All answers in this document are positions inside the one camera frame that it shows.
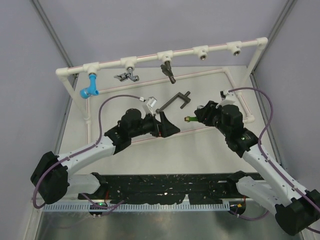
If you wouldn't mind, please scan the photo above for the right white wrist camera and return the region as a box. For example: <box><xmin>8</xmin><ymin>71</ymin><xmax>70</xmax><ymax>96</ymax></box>
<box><xmin>218</xmin><ymin>90</ymin><xmax>236</xmax><ymax>107</ymax></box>

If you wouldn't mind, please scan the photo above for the purple cable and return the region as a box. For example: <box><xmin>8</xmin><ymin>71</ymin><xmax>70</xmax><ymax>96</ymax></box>
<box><xmin>33</xmin><ymin>94</ymin><xmax>146</xmax><ymax>210</ymax></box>
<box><xmin>228</xmin><ymin>86</ymin><xmax>320</xmax><ymax>235</ymax></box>

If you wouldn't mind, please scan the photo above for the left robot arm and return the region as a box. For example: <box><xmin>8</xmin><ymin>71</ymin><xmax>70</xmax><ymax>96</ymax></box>
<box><xmin>30</xmin><ymin>108</ymin><xmax>181</xmax><ymax>205</ymax></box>

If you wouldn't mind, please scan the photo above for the green plastic faucet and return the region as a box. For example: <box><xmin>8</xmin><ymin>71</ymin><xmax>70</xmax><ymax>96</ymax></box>
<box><xmin>184</xmin><ymin>116</ymin><xmax>199</xmax><ymax>123</ymax></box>

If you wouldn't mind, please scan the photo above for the right aluminium corner post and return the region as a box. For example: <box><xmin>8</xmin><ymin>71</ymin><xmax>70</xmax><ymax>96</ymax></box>
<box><xmin>251</xmin><ymin>0</ymin><xmax>298</xmax><ymax>75</ymax></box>

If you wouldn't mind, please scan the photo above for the white PVC pipe frame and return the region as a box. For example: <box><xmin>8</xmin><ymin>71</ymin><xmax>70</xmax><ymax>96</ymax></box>
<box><xmin>55</xmin><ymin>36</ymin><xmax>269</xmax><ymax>146</ymax></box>

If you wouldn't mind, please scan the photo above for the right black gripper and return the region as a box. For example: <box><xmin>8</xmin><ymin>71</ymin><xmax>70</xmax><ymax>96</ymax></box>
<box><xmin>195</xmin><ymin>100</ymin><xmax>231</xmax><ymax>136</ymax></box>

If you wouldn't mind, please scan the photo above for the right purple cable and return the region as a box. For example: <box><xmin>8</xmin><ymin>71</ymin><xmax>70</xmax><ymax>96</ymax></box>
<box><xmin>228</xmin><ymin>86</ymin><xmax>320</xmax><ymax>235</ymax></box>

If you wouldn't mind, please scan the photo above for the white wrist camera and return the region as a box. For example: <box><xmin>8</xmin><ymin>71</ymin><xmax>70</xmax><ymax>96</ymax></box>
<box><xmin>139</xmin><ymin>96</ymin><xmax>157</xmax><ymax>116</ymax></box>
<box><xmin>218</xmin><ymin>90</ymin><xmax>236</xmax><ymax>107</ymax></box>

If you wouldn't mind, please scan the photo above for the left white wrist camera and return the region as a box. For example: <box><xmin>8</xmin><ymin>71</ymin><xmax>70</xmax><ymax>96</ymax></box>
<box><xmin>139</xmin><ymin>96</ymin><xmax>157</xmax><ymax>116</ymax></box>

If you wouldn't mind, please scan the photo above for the black speckled base plate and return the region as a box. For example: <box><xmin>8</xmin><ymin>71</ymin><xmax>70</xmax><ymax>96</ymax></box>
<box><xmin>88</xmin><ymin>171</ymin><xmax>248</xmax><ymax>205</ymax></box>

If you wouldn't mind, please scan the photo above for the chrome metal faucet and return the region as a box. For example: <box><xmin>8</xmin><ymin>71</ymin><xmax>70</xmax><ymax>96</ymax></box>
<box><xmin>114</xmin><ymin>67</ymin><xmax>140</xmax><ymax>82</ymax></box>

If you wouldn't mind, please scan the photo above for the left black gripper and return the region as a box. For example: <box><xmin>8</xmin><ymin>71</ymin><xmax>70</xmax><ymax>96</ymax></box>
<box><xmin>129</xmin><ymin>111</ymin><xmax>180</xmax><ymax>138</ymax></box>

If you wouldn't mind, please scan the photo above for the aluminium corner post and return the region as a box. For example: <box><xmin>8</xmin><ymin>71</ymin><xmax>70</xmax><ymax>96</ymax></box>
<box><xmin>251</xmin><ymin>0</ymin><xmax>298</xmax><ymax>75</ymax></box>
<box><xmin>31</xmin><ymin>0</ymin><xmax>78</xmax><ymax>78</ymax></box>

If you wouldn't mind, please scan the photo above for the white slotted cable duct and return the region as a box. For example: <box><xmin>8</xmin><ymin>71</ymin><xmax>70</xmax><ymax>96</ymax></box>
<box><xmin>43</xmin><ymin>201</ymin><xmax>230</xmax><ymax>213</ymax></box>

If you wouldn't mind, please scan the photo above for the blue plastic faucet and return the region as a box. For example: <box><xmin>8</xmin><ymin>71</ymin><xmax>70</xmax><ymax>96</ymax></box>
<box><xmin>79</xmin><ymin>73</ymin><xmax>99</xmax><ymax>99</ymax></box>

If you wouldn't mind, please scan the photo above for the left aluminium corner post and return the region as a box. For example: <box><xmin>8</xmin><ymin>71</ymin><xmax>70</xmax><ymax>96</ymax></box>
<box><xmin>31</xmin><ymin>0</ymin><xmax>78</xmax><ymax>78</ymax></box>

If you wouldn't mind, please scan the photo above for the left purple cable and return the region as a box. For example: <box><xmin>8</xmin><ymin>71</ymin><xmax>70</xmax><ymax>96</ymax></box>
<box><xmin>33</xmin><ymin>94</ymin><xmax>146</xmax><ymax>210</ymax></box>

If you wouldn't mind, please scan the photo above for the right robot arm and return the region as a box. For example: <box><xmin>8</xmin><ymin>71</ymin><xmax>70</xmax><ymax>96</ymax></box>
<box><xmin>194</xmin><ymin>101</ymin><xmax>320</xmax><ymax>236</ymax></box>

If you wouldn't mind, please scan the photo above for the dark grey installed faucet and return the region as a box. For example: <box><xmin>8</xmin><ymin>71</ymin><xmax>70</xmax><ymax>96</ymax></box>
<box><xmin>160</xmin><ymin>61</ymin><xmax>176</xmax><ymax>84</ymax></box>

